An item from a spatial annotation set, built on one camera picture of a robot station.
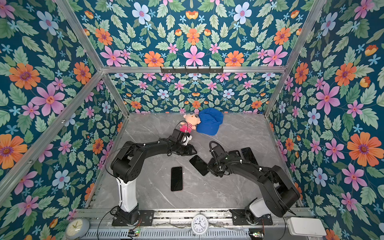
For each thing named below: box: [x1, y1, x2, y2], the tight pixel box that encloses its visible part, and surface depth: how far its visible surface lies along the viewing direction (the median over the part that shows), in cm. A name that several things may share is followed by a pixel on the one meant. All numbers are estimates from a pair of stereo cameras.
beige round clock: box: [65, 217, 90, 240], surface depth 69 cm
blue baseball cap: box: [196, 107, 224, 136], surface depth 113 cm
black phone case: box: [228, 150, 241, 158], surface depth 100 cm
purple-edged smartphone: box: [170, 166, 184, 193], surface depth 86 cm
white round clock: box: [191, 214, 209, 235], surface depth 70 cm
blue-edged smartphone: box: [188, 154, 210, 177], surface depth 93 cm
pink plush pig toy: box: [179, 113, 201, 134], surface depth 108 cm
